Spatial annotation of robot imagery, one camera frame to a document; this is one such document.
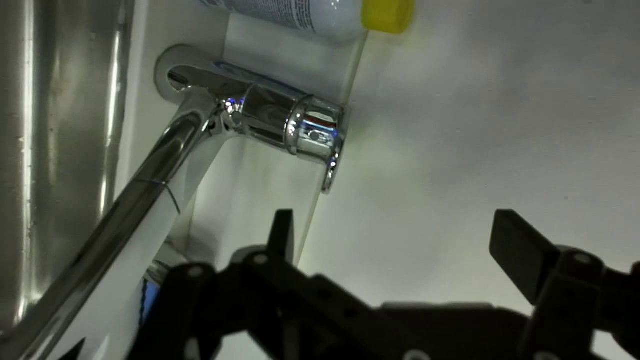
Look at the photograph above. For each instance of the stainless steel sink basin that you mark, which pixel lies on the stainless steel sink basin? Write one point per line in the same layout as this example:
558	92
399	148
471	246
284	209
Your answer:
67	101

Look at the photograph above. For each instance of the chrome faucet with spout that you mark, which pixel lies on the chrome faucet with spout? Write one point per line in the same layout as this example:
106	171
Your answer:
101	226

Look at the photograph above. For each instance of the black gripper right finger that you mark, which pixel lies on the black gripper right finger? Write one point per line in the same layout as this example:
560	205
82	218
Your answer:
572	301

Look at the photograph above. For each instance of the chrome faucet lever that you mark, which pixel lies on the chrome faucet lever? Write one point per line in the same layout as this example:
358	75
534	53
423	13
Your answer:
312	132

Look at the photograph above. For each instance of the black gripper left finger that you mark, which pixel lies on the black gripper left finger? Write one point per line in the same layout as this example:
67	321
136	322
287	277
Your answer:
281	307

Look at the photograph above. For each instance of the dish soap bottle yellow cap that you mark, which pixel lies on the dish soap bottle yellow cap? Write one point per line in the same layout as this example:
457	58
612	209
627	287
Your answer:
300	13

